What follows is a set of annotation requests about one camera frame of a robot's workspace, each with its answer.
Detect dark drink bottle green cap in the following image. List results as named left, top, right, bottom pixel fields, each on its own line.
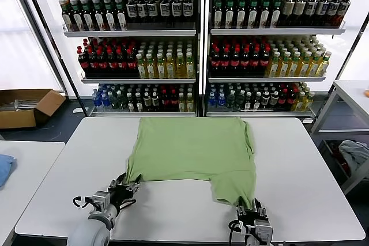
left=92, top=0, right=104, bottom=31
left=71, top=0, right=83, bottom=32
left=224, top=0, right=236, bottom=29
left=260, top=0, right=272, bottom=29
left=212, top=0, right=224, bottom=29
left=248, top=0, right=260, bottom=29
left=236, top=0, right=248, bottom=29
left=271, top=0, right=283, bottom=29
left=115, top=0, right=127, bottom=31
left=81, top=0, right=93, bottom=31
left=61, top=0, right=73, bottom=32
left=103, top=0, right=115, bottom=31

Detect white frame side table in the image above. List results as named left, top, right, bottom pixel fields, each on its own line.
left=310, top=80, right=369, bottom=195

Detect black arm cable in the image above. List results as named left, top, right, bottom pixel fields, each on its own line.
left=228, top=219, right=246, bottom=246
left=72, top=195, right=95, bottom=209

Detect black slanted pole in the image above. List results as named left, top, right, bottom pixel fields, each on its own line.
left=312, top=12, right=369, bottom=123
left=17, top=0, right=89, bottom=114

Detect dark bottle blue white label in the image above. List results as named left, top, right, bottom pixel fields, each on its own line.
left=317, top=0, right=329, bottom=27
left=136, top=0, right=148, bottom=29
left=126, top=0, right=137, bottom=29
left=146, top=0, right=158, bottom=29
left=305, top=0, right=318, bottom=27
left=338, top=0, right=352, bottom=27
left=159, top=0, right=171, bottom=29
left=327, top=0, right=340, bottom=27
left=182, top=0, right=194, bottom=29
left=171, top=0, right=183, bottom=29

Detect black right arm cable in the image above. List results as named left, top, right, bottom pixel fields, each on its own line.
left=228, top=219, right=246, bottom=246

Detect clear plastic pieces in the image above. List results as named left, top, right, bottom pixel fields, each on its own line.
left=0, top=99, right=44, bottom=112

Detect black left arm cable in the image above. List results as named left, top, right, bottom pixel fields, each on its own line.
left=72, top=195, right=95, bottom=209

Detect small cola bottle red cap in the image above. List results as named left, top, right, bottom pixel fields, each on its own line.
left=160, top=90, right=170, bottom=112
left=169, top=90, right=179, bottom=112
left=287, top=89, right=297, bottom=111
left=278, top=89, right=289, bottom=111

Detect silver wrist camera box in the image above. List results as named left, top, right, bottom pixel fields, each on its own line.
left=253, top=219, right=274, bottom=243
left=91, top=190, right=112, bottom=211

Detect brown cardboard box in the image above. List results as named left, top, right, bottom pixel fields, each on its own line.
left=0, top=88, right=67, bottom=129

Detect small dark bottle beige label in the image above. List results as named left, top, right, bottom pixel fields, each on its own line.
left=261, top=92, right=271, bottom=111
left=270, top=92, right=280, bottom=111
left=143, top=92, right=153, bottom=112
left=151, top=92, right=161, bottom=112

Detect grey cloth pile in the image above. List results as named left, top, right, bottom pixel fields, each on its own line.
left=338, top=139, right=369, bottom=177

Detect white metal shelf rack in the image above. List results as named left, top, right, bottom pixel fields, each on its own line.
left=43, top=0, right=202, bottom=118
left=205, top=0, right=347, bottom=119

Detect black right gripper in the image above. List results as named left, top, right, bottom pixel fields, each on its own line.
left=236, top=197, right=270, bottom=229

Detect yellow tea bottle green label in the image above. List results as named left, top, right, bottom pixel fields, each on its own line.
left=135, top=53, right=147, bottom=79
left=318, top=51, right=332, bottom=77
left=165, top=52, right=176, bottom=79
left=310, top=51, right=323, bottom=77
left=268, top=51, right=281, bottom=77
left=184, top=52, right=195, bottom=79
left=289, top=51, right=302, bottom=77
left=300, top=51, right=312, bottom=77
left=279, top=51, right=291, bottom=77
left=175, top=52, right=186, bottom=79
left=145, top=52, right=156, bottom=79
left=155, top=52, right=166, bottom=79

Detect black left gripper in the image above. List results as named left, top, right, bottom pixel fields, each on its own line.
left=110, top=172, right=142, bottom=204

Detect red item under table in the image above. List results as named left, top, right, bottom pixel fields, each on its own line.
left=331, top=142, right=351, bottom=172

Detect blue water bottle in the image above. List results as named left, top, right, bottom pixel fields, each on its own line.
left=100, top=92, right=110, bottom=112
left=217, top=92, right=227, bottom=111
left=92, top=89, right=102, bottom=112
left=208, top=92, right=218, bottom=111

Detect blue cloth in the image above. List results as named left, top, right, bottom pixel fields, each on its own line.
left=0, top=153, right=16, bottom=189

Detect green polo shirt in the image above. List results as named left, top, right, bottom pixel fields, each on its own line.
left=126, top=116, right=257, bottom=210

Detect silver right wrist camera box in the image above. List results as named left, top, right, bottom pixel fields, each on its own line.
left=253, top=219, right=274, bottom=243

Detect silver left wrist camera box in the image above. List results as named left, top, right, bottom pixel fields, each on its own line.
left=91, top=190, right=112, bottom=211

